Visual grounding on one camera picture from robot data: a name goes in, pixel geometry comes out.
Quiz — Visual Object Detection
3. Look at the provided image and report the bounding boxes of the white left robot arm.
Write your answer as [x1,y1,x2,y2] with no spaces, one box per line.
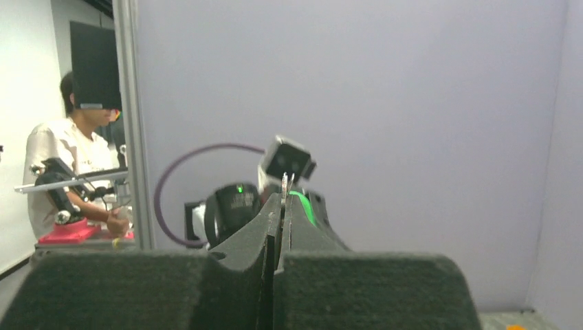
[184,182,346,249]

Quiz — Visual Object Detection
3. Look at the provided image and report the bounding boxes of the aluminium frame post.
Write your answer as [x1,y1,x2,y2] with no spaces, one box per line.
[113,1,155,250]

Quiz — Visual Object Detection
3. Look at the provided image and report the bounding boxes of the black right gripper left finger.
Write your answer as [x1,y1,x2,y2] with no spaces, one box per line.
[1,194,281,329]

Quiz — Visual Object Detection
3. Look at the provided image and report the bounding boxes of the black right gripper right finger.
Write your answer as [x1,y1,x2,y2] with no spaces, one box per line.
[274,195,481,329]

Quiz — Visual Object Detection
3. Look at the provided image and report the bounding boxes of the silver key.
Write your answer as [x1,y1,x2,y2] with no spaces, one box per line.
[281,172,295,206]

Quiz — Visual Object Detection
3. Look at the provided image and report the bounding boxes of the person in white shirt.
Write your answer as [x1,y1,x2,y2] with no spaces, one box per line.
[23,71,132,237]

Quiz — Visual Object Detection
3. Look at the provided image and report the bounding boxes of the green key tag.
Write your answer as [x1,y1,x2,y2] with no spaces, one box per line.
[289,191,317,227]

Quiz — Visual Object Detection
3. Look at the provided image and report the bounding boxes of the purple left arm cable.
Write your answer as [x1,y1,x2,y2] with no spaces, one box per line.
[153,143,266,250]

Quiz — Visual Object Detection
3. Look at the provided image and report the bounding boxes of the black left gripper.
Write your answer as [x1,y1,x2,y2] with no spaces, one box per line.
[305,190,340,244]

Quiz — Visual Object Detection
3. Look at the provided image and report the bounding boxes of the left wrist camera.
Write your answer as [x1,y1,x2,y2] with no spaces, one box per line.
[258,135,317,191]

